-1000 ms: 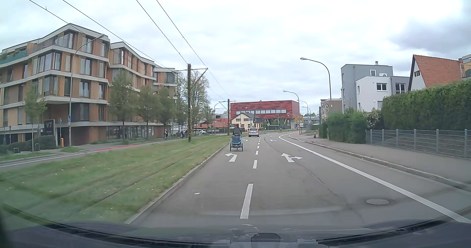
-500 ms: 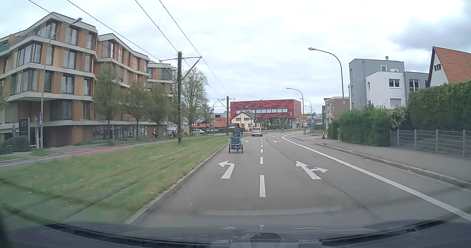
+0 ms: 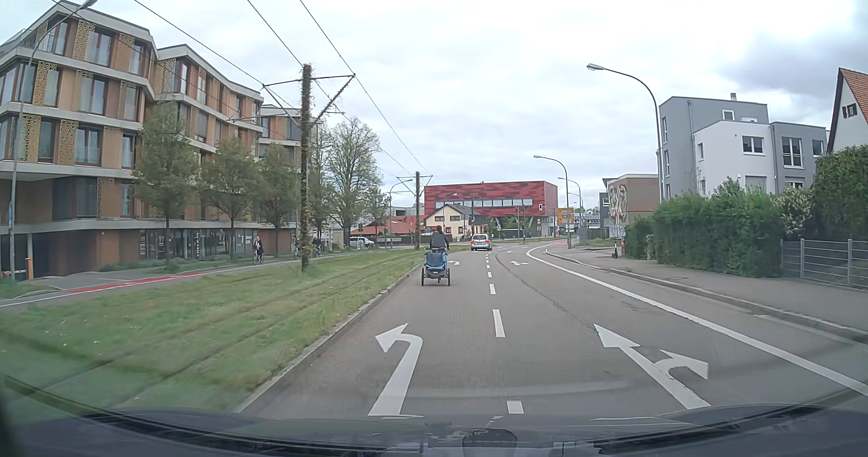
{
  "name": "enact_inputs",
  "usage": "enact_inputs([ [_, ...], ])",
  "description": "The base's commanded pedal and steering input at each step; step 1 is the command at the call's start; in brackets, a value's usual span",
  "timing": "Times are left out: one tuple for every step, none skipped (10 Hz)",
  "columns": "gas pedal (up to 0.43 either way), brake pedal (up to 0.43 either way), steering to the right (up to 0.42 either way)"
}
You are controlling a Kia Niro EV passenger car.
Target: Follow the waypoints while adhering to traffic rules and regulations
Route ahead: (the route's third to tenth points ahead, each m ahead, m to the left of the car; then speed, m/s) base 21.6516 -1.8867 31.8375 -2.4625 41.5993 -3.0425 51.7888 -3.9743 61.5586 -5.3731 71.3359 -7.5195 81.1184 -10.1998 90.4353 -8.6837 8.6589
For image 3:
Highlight person on bicycle with trailer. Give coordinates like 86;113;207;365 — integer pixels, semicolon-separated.
420;225;452;287

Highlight tall green hedge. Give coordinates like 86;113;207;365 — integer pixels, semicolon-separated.
810;145;868;242

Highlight ivy-covered catenary pole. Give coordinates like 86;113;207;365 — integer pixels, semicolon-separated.
263;64;356;273

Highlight white house with red roof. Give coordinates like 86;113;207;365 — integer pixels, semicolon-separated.
826;68;868;154

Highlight red brick building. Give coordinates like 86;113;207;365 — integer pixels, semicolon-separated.
424;180;559;239

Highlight grey pavement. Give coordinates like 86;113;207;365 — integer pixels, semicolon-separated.
547;243;868;344

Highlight grey and white building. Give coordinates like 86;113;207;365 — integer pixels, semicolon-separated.
658;93;829;200

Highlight grey metal fence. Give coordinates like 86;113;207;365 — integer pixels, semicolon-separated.
781;239;868;290

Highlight curved lamp post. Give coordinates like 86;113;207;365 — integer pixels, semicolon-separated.
558;176;584;231
586;63;664;203
533;155;572;249
8;0;100;283

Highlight grassed tram track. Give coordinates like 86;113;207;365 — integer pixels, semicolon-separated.
0;245;469;417

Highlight row of trees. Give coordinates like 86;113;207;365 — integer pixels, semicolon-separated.
133;102;394;265

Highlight road markings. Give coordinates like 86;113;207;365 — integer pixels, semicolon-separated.
368;243;868;419

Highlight grey asphalt road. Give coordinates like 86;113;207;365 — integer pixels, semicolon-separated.
234;239;868;423

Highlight building with mural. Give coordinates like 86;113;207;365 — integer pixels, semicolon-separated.
599;174;660;240

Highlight cycle path with red strip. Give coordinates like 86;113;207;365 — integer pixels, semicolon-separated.
0;250;354;309

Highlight brown apartment building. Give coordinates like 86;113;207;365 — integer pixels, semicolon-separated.
0;0;320;280

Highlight cream house with dark roof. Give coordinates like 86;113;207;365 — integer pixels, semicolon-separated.
425;203;488;241

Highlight overhead wires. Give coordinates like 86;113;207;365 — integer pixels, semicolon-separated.
0;0;431;187

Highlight car's own bonnet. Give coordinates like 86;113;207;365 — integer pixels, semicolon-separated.
0;374;868;457

